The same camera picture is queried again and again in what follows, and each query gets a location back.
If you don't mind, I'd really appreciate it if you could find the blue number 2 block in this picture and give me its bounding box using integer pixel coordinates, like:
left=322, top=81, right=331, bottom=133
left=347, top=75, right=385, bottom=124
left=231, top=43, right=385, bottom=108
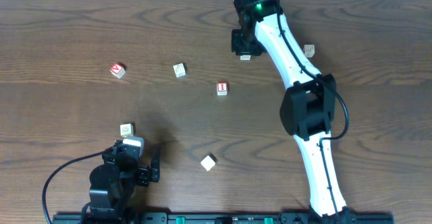
left=240, top=55, right=251, bottom=61

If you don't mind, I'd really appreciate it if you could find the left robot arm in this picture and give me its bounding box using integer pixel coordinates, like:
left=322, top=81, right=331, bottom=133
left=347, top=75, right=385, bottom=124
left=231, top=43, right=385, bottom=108
left=80, top=140, right=161, bottom=224

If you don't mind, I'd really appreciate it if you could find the left black cable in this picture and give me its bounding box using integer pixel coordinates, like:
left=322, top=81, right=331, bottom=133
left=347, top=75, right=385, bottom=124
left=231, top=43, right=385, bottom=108
left=41, top=149, right=109, bottom=224

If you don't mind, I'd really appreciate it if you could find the black cable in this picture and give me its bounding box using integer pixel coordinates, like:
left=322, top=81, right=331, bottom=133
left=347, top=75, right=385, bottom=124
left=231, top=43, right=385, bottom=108
left=241, top=0, right=350, bottom=218
left=41, top=149, right=109, bottom=224

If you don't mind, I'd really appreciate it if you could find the plain wooden block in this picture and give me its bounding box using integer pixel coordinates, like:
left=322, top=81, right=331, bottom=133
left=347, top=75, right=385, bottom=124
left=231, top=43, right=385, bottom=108
left=200, top=155, right=217, bottom=171

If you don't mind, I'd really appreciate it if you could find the wooden block with oval drawing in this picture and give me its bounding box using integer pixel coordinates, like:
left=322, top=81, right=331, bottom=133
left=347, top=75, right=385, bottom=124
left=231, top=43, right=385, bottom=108
left=120, top=123, right=134, bottom=138

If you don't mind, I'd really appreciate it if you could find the right black cable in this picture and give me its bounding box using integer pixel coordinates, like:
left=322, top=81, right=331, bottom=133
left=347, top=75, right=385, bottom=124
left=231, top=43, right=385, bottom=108
left=241, top=0, right=350, bottom=218

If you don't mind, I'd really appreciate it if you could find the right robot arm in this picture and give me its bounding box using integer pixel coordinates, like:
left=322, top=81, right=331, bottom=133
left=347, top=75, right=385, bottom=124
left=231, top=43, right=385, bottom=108
left=231, top=0, right=349, bottom=219

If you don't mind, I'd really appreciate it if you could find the wooden block far right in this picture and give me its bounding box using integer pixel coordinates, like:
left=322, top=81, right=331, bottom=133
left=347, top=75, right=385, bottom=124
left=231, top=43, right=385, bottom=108
left=303, top=45, right=315, bottom=58

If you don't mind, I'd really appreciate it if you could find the red letter I block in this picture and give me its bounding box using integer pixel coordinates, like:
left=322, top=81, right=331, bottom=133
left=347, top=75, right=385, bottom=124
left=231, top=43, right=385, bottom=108
left=217, top=82, right=228, bottom=96

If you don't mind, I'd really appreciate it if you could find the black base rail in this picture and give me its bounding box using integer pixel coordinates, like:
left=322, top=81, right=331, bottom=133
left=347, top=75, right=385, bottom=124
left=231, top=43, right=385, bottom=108
left=53, top=209, right=394, bottom=224

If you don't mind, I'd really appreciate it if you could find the wooden block with line drawing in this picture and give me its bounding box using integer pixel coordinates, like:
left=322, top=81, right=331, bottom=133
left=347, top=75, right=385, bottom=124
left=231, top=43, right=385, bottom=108
left=173, top=63, right=186, bottom=78

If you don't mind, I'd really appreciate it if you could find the red letter A block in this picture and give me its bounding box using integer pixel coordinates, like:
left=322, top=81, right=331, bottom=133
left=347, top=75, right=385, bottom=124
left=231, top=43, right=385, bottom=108
left=109, top=63, right=126, bottom=79

